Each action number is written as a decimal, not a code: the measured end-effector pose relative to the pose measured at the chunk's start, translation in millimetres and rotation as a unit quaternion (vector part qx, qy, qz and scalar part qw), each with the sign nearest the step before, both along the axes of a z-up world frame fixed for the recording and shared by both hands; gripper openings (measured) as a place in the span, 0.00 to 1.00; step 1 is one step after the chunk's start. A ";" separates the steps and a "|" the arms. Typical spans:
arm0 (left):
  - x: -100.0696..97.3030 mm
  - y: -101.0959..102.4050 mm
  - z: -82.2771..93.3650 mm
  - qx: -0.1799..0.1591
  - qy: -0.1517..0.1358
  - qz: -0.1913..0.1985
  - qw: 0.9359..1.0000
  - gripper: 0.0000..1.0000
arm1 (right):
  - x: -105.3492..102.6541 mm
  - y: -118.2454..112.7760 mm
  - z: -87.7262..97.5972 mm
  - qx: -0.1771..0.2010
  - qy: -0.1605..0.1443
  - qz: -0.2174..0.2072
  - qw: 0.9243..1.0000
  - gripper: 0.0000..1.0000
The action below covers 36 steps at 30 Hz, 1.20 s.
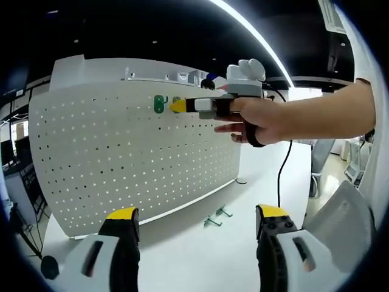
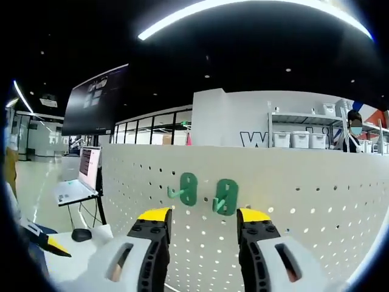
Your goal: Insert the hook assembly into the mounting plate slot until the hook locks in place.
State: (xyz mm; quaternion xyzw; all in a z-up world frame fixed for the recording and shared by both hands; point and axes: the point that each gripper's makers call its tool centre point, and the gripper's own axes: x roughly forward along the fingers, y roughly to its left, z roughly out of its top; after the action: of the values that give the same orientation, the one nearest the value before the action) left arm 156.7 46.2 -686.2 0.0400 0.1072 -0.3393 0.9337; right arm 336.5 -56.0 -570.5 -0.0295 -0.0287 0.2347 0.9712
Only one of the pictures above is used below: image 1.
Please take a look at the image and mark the grey storage box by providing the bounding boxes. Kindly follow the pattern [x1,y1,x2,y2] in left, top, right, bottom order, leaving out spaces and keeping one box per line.
[189,70,208,85]

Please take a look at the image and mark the white desk partition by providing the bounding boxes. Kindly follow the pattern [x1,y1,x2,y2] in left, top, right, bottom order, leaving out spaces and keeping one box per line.
[49,54,229,92]

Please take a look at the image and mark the black round knob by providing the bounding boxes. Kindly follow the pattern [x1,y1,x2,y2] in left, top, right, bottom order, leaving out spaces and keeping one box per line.
[40,255,60,280]

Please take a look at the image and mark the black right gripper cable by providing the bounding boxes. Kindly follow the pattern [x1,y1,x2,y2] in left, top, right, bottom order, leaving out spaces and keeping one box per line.
[261,81,295,211]

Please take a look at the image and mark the person's right hand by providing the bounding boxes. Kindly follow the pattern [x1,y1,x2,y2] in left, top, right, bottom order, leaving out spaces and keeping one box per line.
[214,97,293,148]

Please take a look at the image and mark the white background office chair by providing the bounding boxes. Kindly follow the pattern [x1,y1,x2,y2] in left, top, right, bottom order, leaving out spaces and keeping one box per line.
[311,139,336,199]
[344,140,375,187]

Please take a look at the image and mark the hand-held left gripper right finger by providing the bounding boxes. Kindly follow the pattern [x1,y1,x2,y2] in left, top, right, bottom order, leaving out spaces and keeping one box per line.
[255,204,332,292]

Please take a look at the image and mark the grey mesh office chair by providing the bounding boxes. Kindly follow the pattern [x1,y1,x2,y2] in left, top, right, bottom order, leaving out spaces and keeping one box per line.
[303,180,378,274]

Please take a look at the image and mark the white perforated mounting plate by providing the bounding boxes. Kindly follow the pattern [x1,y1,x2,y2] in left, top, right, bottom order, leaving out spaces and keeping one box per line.
[28,79,243,242]

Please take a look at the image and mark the ceiling light strip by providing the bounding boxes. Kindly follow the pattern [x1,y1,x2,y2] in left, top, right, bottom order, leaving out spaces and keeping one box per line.
[208,0,295,88]

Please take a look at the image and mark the hanging paper sign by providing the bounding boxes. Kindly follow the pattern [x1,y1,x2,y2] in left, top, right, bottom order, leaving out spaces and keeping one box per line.
[317,0,348,33]

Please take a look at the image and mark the black cabinet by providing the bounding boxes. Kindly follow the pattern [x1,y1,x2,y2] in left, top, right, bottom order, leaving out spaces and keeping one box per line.
[18,164,47,214]

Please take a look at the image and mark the person's white shirt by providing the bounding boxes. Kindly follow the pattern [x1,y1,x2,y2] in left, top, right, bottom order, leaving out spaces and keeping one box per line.
[348,12,389,214]

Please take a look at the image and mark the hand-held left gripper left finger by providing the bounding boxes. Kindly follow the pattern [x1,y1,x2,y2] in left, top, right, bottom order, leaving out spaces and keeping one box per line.
[62,206,141,292]

